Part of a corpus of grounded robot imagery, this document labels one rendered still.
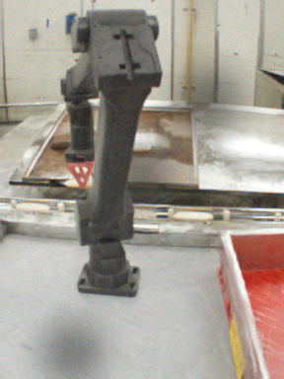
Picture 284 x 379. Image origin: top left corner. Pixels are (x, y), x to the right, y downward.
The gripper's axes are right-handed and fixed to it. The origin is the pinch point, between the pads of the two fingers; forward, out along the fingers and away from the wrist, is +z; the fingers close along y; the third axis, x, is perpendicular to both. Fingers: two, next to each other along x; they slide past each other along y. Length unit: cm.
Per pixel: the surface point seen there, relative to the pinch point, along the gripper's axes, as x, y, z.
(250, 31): -107, 339, -34
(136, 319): -16.3, -34.5, 10.9
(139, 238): -14.6, -9.8, 9.1
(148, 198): -14.9, 14.0, 11.4
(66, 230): 2.8, -9.7, 8.5
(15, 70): 185, 371, 22
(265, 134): -54, 43, -1
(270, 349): -41, -43, 10
